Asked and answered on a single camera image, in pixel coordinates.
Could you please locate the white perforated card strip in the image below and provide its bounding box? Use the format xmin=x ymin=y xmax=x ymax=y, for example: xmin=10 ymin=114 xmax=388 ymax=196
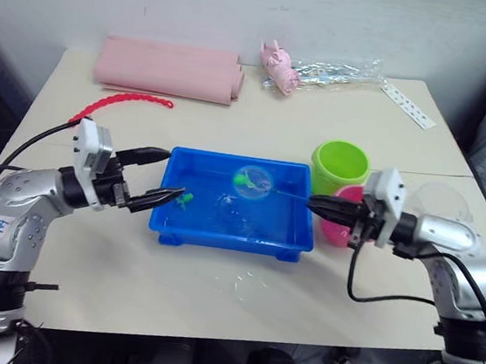
xmin=376 ymin=78 xmax=442 ymax=133

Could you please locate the clear crinkled plastic bag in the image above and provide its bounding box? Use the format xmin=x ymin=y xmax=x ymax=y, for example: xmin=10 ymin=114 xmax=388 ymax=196
xmin=260 ymin=45 xmax=388 ymax=106

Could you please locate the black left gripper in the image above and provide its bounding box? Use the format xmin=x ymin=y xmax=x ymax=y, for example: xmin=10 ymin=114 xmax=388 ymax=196
xmin=89 ymin=140 xmax=192 ymax=220

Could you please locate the blue plastic tub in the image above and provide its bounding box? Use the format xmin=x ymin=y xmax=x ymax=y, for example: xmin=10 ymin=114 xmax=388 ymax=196
xmin=145 ymin=143 xmax=325 ymax=265

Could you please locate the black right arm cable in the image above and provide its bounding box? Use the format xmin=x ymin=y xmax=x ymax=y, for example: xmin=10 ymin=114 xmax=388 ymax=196
xmin=341 ymin=223 xmax=486 ymax=347

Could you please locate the pink plastic toy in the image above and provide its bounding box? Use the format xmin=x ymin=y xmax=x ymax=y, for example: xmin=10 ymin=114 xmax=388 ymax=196
xmin=254 ymin=38 xmax=307 ymax=98

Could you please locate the pink folded cloth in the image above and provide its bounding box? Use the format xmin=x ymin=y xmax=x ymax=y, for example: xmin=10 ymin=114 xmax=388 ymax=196
xmin=90 ymin=32 xmax=248 ymax=109

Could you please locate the green plastic bucket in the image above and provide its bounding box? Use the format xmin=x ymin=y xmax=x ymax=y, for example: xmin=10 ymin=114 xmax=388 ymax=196
xmin=306 ymin=137 xmax=373 ymax=203

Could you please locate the red wavy plastic strap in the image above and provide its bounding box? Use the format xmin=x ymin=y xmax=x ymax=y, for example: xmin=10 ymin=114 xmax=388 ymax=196
xmin=68 ymin=86 xmax=176 ymax=136

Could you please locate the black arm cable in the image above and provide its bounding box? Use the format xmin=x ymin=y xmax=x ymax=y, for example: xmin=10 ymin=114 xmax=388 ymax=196
xmin=0 ymin=112 xmax=84 ymax=216
xmin=341 ymin=223 xmax=486 ymax=347

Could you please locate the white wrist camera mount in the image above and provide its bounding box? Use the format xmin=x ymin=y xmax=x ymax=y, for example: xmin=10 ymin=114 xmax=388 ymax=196
xmin=65 ymin=116 xmax=117 ymax=212
xmin=357 ymin=164 xmax=410 ymax=251

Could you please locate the pink plastic bucket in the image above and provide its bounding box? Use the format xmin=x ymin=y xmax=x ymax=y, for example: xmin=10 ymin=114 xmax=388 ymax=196
xmin=316 ymin=181 xmax=369 ymax=251

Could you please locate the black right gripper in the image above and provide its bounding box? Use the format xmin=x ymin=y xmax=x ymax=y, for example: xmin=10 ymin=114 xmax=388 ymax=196
xmin=302 ymin=188 xmax=389 ymax=253

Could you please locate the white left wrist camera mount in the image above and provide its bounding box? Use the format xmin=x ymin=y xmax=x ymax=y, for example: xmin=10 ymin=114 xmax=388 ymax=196
xmin=65 ymin=116 xmax=117 ymax=212

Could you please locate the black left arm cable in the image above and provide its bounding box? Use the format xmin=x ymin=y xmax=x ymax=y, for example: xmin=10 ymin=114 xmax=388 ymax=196
xmin=0 ymin=112 xmax=84 ymax=216

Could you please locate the green toy fish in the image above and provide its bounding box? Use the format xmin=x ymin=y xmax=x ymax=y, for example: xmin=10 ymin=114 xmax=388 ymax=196
xmin=174 ymin=190 xmax=195 ymax=212
xmin=232 ymin=168 xmax=264 ymax=193

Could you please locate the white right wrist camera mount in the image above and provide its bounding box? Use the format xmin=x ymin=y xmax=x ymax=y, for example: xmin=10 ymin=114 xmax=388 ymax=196
xmin=357 ymin=164 xmax=410 ymax=251

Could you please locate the clear plastic cup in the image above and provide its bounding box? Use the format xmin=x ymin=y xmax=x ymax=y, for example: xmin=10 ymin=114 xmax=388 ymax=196
xmin=405 ymin=175 xmax=477 ymax=231

